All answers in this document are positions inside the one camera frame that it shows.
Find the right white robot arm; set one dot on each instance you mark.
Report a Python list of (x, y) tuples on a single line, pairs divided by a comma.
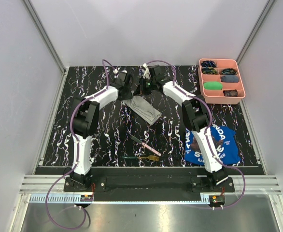
[(194, 120)]

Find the black marbled table mat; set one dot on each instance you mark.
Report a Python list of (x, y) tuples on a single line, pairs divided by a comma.
[(121, 120)]

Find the green rolled sock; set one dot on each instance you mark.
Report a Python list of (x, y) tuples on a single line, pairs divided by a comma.
[(213, 86)]

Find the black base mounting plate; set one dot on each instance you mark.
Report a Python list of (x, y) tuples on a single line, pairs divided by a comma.
[(148, 184)]

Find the blue patterned sock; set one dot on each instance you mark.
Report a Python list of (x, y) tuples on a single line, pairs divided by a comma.
[(208, 64), (209, 71), (229, 71)]

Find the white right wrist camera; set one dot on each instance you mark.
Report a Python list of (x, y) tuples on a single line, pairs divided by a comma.
[(146, 74)]

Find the blue patterned sock middle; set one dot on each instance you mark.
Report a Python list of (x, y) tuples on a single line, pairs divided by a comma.
[(209, 71)]

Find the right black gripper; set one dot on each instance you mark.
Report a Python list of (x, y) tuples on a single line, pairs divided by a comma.
[(137, 92)]

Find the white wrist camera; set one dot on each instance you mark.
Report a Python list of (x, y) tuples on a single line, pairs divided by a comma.
[(146, 74), (116, 71)]

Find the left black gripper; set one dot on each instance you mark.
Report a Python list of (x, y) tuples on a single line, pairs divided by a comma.
[(129, 95)]

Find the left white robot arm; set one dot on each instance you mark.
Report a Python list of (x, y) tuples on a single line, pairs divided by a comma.
[(85, 120)]

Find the pink-handled table knife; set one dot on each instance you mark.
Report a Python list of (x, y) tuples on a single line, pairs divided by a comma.
[(144, 145)]

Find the blue printed t-shirt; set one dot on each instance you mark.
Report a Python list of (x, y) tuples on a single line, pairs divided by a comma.
[(224, 141)]

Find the dark brown rolled sock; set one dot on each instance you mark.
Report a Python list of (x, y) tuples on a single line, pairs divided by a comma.
[(230, 93)]

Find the aluminium frame rail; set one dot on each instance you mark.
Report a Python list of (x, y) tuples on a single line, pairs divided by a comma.
[(41, 30)]

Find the dark blue rolled sock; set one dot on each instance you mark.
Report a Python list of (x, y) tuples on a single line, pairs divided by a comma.
[(229, 79)]

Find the grey cloth napkin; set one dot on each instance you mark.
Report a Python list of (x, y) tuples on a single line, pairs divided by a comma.
[(143, 108)]

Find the blue patterned sock right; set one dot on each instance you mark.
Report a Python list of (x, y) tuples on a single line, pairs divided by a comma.
[(229, 71)]

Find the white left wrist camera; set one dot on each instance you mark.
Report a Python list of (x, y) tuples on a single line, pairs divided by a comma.
[(116, 71)]

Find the blue patterned sock top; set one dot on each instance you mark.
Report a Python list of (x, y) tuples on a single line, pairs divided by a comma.
[(208, 64)]

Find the gold fork green handle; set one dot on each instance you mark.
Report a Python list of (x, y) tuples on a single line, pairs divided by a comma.
[(150, 157)]

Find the pink divided organizer tray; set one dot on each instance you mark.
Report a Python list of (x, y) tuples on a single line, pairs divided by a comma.
[(220, 81)]

